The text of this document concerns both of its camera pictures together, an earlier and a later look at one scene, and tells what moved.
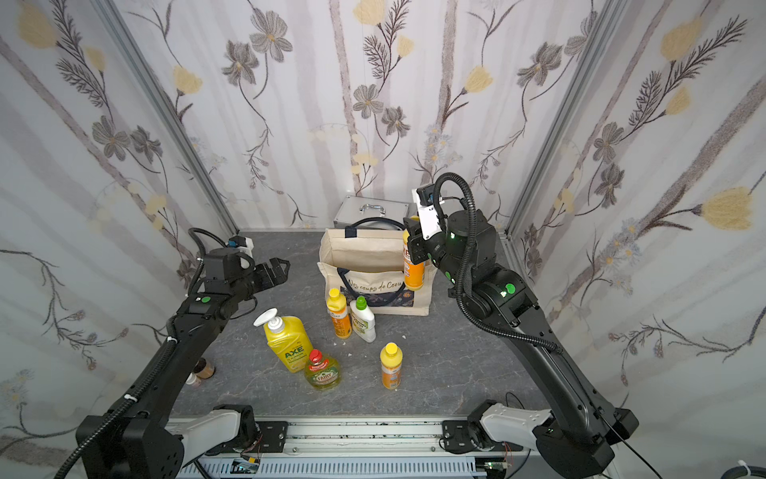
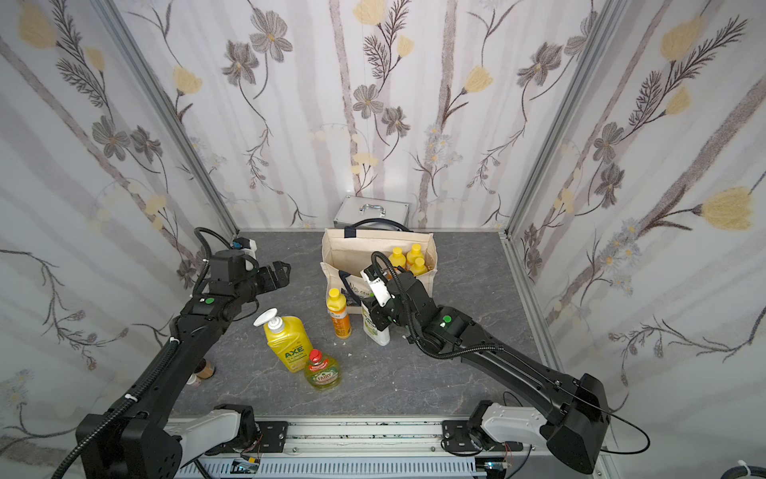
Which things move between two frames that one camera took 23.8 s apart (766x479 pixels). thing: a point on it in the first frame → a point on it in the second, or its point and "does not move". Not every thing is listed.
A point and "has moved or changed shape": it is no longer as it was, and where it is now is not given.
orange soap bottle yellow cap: [414, 272] has moved or changed shape
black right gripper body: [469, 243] → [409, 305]
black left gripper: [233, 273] does not move
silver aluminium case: [354, 208] does not move
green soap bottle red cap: [320, 372] does not move
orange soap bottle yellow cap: [391, 365] → [397, 258]
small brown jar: [201, 369] does not move
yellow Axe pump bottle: [288, 337] does not move
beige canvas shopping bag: [367, 258] does not move
